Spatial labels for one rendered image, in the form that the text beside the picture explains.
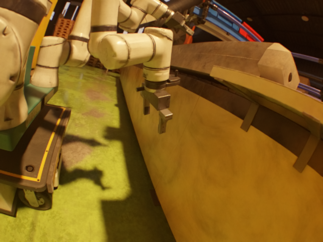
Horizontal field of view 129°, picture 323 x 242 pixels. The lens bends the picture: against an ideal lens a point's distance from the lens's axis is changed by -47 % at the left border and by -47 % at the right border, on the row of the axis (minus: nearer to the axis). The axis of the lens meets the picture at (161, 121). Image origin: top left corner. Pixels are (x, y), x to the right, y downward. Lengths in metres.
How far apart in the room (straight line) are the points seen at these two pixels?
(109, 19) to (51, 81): 0.54
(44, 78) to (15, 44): 0.65
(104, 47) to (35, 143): 0.51
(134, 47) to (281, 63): 0.39
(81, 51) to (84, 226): 0.97
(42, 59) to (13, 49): 0.64
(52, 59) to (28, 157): 0.51
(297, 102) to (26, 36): 0.42
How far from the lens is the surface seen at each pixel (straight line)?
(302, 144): 0.40
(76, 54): 0.94
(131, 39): 0.36
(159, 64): 0.43
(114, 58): 0.33
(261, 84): 0.27
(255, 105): 0.46
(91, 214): 0.83
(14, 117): 0.47
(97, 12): 0.47
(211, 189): 0.54
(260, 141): 0.44
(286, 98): 0.25
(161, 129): 0.51
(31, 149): 0.67
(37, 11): 0.28
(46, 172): 0.56
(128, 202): 0.91
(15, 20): 0.26
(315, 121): 0.22
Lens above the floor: 0.73
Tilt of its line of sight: 18 degrees down
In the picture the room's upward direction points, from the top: 22 degrees clockwise
